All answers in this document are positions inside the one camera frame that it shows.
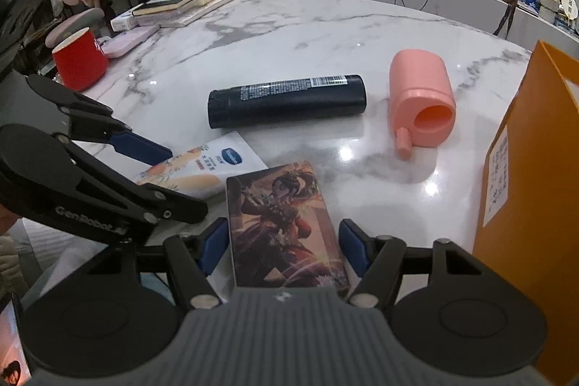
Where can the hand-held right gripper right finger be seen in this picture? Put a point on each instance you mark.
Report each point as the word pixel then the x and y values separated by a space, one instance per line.
pixel 353 246

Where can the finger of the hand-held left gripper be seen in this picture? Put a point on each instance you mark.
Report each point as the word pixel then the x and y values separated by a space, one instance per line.
pixel 140 148
pixel 135 205

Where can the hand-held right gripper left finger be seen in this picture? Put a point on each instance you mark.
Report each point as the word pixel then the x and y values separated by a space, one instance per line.
pixel 215 246

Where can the illustrated card box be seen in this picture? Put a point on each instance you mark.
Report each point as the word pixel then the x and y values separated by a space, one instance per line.
pixel 280 223

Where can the white lotion tube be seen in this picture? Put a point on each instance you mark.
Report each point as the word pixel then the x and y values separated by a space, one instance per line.
pixel 217 169

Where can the orange cardboard box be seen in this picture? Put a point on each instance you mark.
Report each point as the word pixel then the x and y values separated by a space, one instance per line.
pixel 533 209

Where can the person's left forearm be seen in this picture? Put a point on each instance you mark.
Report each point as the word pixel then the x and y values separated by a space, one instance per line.
pixel 9 261

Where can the pink case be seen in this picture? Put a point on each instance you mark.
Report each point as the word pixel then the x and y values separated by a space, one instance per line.
pixel 129 42

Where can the red cup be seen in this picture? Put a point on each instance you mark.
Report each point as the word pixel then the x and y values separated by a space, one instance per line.
pixel 79 60

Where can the small white box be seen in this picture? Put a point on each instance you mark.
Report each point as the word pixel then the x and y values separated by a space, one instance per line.
pixel 123 22

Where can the pink cushion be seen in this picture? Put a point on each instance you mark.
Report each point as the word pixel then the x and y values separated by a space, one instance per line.
pixel 74 26

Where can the stack of books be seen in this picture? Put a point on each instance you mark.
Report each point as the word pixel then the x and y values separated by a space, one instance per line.
pixel 199 10

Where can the black bottle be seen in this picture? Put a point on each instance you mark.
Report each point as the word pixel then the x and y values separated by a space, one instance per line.
pixel 289 101

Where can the pink plastic container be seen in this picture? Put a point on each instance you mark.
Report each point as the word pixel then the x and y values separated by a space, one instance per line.
pixel 416 83

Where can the white round sign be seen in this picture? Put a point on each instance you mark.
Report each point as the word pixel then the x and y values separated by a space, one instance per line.
pixel 571 6

